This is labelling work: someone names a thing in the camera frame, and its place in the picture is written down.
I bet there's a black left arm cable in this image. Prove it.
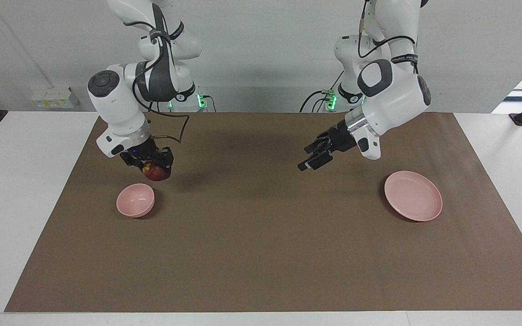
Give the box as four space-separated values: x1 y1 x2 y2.
358 0 420 75

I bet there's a white wall socket box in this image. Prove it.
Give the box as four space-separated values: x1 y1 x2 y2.
31 87 79 109

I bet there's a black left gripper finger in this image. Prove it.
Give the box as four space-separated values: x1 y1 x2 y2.
304 131 334 154
297 149 335 172

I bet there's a pink bowl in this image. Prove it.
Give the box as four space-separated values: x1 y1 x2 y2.
116 183 155 218

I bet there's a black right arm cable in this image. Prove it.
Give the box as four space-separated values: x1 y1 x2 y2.
123 18 190 144

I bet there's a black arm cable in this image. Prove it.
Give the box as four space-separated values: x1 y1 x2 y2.
123 18 190 144
358 0 420 75

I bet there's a brown table mat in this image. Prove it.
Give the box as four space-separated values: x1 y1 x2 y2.
4 112 522 313

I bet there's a pink plate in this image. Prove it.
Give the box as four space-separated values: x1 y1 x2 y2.
384 171 443 222

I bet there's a dark red apple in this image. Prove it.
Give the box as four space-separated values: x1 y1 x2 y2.
141 162 171 182

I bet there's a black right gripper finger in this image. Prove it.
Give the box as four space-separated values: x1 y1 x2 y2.
152 146 174 176
120 152 149 173

